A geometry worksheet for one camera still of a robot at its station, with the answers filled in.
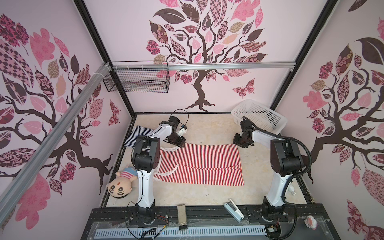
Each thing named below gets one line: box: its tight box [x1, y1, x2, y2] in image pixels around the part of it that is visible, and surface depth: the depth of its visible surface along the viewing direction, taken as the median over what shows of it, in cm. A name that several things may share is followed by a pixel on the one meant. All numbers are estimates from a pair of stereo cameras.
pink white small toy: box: [304, 214, 318, 230], surface depth 70 cm
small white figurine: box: [287, 183, 296, 196], surface depth 81 cm
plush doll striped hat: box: [107, 167, 138, 199], surface depth 78 cm
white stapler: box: [223, 198, 245, 222], surface depth 75 cm
